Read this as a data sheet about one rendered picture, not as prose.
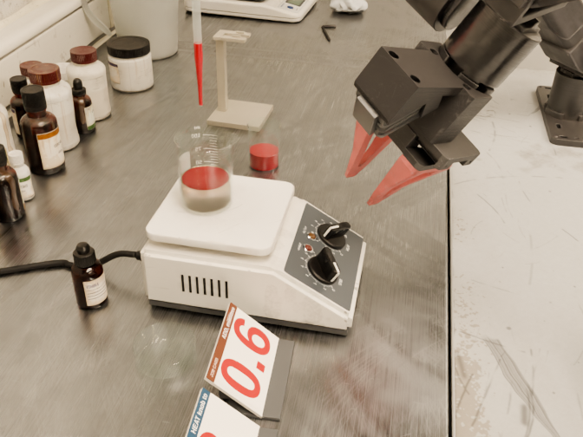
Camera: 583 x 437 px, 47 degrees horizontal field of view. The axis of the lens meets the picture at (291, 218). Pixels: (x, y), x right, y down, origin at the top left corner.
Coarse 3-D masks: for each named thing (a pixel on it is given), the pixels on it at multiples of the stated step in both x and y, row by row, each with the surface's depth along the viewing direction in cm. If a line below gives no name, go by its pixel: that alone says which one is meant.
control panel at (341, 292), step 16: (304, 224) 66; (320, 224) 68; (304, 240) 64; (320, 240) 66; (352, 240) 69; (288, 256) 62; (304, 256) 63; (336, 256) 66; (352, 256) 67; (288, 272) 60; (304, 272) 61; (352, 272) 65; (320, 288) 61; (336, 288) 62; (352, 288) 63
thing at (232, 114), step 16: (224, 32) 95; (240, 32) 94; (224, 48) 95; (224, 64) 96; (224, 80) 97; (224, 96) 99; (224, 112) 100; (240, 112) 100; (256, 112) 100; (240, 128) 97
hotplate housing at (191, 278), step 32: (288, 224) 65; (160, 256) 61; (192, 256) 61; (224, 256) 61; (256, 256) 61; (160, 288) 63; (192, 288) 62; (224, 288) 61; (256, 288) 61; (288, 288) 60; (256, 320) 63; (288, 320) 62; (320, 320) 61; (352, 320) 62
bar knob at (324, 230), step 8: (328, 224) 68; (336, 224) 66; (344, 224) 67; (320, 232) 66; (328, 232) 65; (336, 232) 66; (344, 232) 67; (328, 240) 66; (336, 240) 67; (344, 240) 68; (336, 248) 66
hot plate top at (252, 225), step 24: (240, 192) 66; (264, 192) 66; (288, 192) 67; (168, 216) 63; (192, 216) 63; (216, 216) 63; (240, 216) 63; (264, 216) 63; (168, 240) 60; (192, 240) 60; (216, 240) 60; (240, 240) 60; (264, 240) 60
